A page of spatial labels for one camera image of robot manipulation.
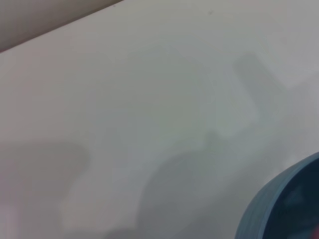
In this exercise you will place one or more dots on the blue bowl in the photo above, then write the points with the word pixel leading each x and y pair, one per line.
pixel 286 206

